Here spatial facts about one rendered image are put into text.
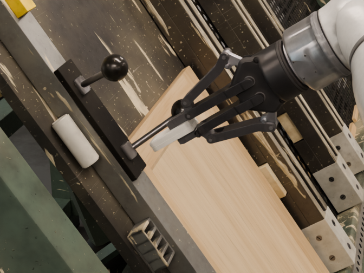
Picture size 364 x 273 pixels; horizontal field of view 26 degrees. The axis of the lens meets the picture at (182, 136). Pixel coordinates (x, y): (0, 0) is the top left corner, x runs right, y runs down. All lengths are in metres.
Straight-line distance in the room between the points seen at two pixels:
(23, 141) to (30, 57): 3.44
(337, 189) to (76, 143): 1.00
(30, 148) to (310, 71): 3.59
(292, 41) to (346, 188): 1.05
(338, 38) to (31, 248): 0.45
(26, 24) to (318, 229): 0.85
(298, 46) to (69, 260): 0.38
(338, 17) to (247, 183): 0.69
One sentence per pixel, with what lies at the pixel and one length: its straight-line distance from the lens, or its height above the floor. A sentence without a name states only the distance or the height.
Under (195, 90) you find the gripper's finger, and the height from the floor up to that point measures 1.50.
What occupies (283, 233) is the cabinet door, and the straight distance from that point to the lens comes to 1.64.
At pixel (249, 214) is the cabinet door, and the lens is 1.54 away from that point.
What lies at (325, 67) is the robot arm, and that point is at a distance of 0.98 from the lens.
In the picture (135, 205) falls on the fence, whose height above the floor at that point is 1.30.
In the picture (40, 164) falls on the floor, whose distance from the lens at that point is 4.30.
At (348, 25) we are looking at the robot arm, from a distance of 0.95.
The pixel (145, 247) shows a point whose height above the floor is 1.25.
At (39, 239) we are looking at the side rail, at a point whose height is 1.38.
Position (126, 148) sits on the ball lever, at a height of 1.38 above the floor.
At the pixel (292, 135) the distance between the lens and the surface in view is 1.96.
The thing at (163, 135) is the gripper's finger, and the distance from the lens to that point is 1.09.
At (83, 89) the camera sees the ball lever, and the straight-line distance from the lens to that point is 1.16.
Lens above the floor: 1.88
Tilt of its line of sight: 24 degrees down
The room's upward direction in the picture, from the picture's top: straight up
